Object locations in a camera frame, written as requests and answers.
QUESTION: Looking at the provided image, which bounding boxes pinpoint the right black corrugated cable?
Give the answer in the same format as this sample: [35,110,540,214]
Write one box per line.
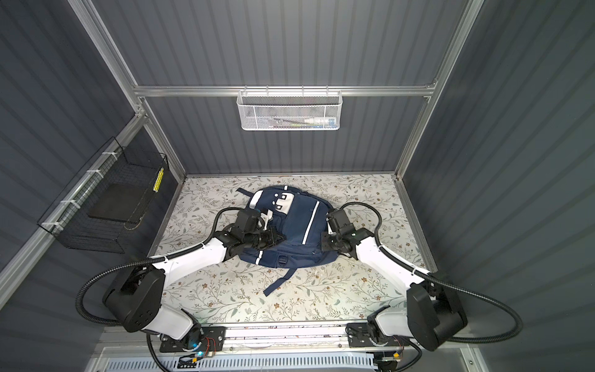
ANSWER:
[338,201,524,372]

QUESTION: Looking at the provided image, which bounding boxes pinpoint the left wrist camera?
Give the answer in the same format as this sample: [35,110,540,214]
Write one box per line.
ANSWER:
[258,210,274,230]

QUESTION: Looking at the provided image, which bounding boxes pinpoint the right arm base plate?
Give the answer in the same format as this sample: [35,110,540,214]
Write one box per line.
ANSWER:
[345,322,408,349]

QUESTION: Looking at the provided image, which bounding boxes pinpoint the black wire side basket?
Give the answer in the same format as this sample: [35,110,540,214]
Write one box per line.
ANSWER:
[38,141,169,255]

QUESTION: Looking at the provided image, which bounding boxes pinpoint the yellow tag on basket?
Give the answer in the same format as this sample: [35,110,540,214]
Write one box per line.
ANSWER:
[152,167,164,193]

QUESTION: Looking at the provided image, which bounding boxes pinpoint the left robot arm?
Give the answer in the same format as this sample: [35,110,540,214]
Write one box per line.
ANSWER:
[103,208,286,343]

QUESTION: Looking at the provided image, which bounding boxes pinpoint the white marker in basket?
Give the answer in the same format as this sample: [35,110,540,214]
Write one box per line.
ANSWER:
[304,117,336,128]

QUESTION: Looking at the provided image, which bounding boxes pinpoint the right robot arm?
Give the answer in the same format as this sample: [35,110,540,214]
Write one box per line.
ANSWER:
[322,209,468,351]

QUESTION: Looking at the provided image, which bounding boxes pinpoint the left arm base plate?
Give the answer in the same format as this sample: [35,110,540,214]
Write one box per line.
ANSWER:
[159,326,227,353]

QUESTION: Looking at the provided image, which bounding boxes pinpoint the black pad in basket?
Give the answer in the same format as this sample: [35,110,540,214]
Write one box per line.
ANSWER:
[88,184,153,225]

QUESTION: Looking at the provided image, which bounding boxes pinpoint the white mesh wall basket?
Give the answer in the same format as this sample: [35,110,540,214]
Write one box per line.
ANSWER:
[236,89,343,132]

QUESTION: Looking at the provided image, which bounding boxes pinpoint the navy blue student backpack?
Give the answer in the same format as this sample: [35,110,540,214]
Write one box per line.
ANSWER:
[237,185,339,296]

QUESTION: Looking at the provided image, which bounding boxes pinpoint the aluminium mounting rail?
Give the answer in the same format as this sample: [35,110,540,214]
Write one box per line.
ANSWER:
[101,319,470,352]

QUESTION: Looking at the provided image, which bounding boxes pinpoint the left black corrugated cable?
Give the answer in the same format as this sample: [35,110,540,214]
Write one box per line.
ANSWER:
[75,205,245,372]

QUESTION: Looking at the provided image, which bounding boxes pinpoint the white slotted cable duct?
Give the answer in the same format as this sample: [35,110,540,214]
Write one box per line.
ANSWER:
[104,355,380,372]

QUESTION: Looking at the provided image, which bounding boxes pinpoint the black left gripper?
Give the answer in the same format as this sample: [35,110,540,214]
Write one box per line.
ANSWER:
[242,225,286,250]

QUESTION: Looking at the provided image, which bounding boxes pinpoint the black corrugated cable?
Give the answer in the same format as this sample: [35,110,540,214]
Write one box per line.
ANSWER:
[338,201,524,372]
[75,205,245,372]

